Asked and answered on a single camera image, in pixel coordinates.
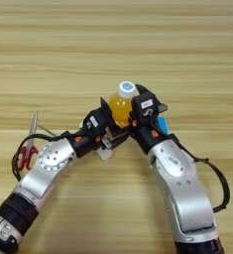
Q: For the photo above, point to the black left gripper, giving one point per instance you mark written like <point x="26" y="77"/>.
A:
<point x="86" y="144"/>

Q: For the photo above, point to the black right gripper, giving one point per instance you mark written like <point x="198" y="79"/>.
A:
<point x="149" y="135"/>

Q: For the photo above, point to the orange juice bottle white cap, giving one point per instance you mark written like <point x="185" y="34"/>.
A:
<point x="119" y="109"/>

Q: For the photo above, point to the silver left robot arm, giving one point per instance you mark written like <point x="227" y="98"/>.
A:
<point x="48" y="165"/>

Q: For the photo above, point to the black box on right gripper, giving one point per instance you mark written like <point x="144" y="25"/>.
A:
<point x="146" y="105"/>

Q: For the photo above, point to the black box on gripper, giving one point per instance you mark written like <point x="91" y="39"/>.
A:
<point x="146" y="105"/>
<point x="92" y="123"/>

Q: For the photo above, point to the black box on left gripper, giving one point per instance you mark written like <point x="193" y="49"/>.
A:
<point x="92" y="123"/>

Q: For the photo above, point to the blue eraser block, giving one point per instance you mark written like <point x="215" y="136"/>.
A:
<point x="163" y="125"/>

